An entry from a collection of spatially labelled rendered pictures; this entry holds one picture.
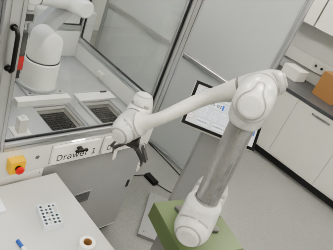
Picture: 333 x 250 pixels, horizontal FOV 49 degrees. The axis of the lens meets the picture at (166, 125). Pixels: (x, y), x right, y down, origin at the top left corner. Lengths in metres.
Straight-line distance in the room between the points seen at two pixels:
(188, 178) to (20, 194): 1.34
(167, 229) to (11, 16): 1.11
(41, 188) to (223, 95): 0.98
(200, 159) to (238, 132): 1.36
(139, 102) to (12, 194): 0.72
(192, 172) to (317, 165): 2.00
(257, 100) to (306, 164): 3.25
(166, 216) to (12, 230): 0.69
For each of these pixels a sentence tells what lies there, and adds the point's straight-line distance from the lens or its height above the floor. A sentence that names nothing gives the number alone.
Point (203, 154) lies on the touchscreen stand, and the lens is 2.65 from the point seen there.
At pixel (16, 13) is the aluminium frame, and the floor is 1.58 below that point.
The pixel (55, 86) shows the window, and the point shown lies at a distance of 1.70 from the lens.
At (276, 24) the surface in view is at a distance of 3.03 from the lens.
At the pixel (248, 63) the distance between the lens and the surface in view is 3.13.
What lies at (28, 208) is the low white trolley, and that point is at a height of 0.76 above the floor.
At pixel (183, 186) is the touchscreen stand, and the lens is 2.83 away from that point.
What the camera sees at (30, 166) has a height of 0.82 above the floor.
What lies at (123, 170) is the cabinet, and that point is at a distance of 2.40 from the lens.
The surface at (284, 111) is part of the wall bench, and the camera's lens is 4.42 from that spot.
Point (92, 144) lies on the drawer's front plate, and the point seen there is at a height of 0.91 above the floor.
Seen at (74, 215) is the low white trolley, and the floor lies 0.76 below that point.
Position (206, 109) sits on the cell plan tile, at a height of 1.07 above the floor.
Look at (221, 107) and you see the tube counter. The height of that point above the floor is 1.11.
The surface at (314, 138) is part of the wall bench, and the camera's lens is 4.35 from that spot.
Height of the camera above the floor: 2.06
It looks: 28 degrees down
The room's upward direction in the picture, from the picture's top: 23 degrees clockwise
